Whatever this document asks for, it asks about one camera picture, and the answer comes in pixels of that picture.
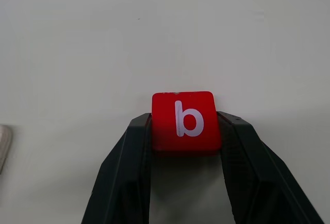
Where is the wooden letter tray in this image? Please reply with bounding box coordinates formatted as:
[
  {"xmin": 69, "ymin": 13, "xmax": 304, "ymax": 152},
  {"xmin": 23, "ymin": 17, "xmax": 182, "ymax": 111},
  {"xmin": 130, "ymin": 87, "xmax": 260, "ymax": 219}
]
[{"xmin": 0, "ymin": 124, "xmax": 12, "ymax": 175}]

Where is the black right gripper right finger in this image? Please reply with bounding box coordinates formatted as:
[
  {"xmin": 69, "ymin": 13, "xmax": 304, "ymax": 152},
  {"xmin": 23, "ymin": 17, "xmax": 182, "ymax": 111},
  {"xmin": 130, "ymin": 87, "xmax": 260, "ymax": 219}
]
[{"xmin": 217, "ymin": 111, "xmax": 325, "ymax": 224}]

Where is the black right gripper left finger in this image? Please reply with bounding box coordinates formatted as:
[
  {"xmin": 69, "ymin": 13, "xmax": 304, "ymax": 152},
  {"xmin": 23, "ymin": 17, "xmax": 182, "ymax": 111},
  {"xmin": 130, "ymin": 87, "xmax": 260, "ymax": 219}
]
[{"xmin": 81, "ymin": 112, "xmax": 153, "ymax": 224}]

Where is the red letter block b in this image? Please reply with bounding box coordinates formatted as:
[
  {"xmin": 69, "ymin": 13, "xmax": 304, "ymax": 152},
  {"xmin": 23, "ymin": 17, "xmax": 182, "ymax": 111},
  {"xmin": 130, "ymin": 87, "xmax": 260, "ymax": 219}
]
[{"xmin": 151, "ymin": 91, "xmax": 222, "ymax": 153}]

